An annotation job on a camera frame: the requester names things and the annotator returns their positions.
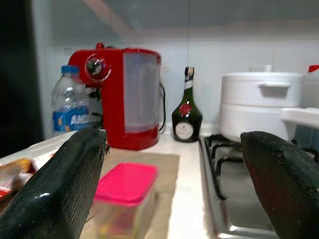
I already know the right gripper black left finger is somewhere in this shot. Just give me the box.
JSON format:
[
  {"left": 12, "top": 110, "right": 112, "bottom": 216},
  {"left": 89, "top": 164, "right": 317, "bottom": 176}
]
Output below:
[{"left": 0, "top": 127, "right": 112, "bottom": 239}]

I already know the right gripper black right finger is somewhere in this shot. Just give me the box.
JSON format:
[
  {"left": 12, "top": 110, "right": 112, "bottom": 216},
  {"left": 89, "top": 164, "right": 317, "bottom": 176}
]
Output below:
[{"left": 240, "top": 130, "right": 319, "bottom": 239}]

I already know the clear water bottle blue cap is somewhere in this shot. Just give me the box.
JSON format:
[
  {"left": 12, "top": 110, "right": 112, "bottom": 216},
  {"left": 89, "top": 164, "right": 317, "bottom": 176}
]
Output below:
[{"left": 51, "top": 65, "right": 101, "bottom": 137}]

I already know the snack package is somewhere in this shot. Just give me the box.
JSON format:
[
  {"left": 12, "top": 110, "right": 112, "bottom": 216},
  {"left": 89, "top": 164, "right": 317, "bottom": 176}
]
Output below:
[{"left": 0, "top": 130, "right": 81, "bottom": 200}]

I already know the steel gas stove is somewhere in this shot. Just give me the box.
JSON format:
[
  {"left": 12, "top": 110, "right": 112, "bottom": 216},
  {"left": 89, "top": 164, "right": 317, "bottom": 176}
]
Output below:
[{"left": 198, "top": 134, "right": 319, "bottom": 239}]

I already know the white plastic tub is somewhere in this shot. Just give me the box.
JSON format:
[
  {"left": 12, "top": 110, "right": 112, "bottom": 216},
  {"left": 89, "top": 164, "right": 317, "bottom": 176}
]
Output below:
[{"left": 281, "top": 107, "right": 319, "bottom": 150}]

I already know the clear container pink lid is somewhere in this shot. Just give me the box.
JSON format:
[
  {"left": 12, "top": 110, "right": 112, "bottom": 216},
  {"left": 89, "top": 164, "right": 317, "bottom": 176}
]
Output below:
[{"left": 92, "top": 162, "right": 160, "bottom": 239}]

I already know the black stove grate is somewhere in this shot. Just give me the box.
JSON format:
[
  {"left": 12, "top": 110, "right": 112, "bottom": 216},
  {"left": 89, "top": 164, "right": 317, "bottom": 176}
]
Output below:
[{"left": 206, "top": 134, "right": 319, "bottom": 201}]

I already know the white lidded pot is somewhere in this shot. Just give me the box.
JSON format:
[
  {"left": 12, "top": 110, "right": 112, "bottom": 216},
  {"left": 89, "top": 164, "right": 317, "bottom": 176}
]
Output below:
[{"left": 219, "top": 65, "right": 304, "bottom": 143}]

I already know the red coffee machine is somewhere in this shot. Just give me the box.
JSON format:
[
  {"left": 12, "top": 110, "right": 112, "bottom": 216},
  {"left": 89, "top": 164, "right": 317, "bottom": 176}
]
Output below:
[{"left": 67, "top": 42, "right": 162, "bottom": 151}]

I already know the white container red top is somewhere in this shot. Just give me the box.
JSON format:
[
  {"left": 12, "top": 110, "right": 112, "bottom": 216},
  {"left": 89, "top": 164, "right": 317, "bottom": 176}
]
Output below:
[{"left": 302, "top": 64, "right": 319, "bottom": 109}]

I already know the dark green liqueur bottle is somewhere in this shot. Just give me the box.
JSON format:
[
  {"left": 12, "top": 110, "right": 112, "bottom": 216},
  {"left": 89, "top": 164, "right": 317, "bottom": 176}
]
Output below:
[{"left": 171, "top": 66, "right": 203, "bottom": 143}]

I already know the black tall appliance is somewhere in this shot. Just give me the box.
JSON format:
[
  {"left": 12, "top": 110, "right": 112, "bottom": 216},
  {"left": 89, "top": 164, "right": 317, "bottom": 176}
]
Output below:
[{"left": 0, "top": 0, "right": 45, "bottom": 159}]

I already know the black power cable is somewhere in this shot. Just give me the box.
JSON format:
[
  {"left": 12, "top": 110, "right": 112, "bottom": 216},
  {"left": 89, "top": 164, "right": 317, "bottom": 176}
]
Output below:
[{"left": 159, "top": 82, "right": 167, "bottom": 133}]

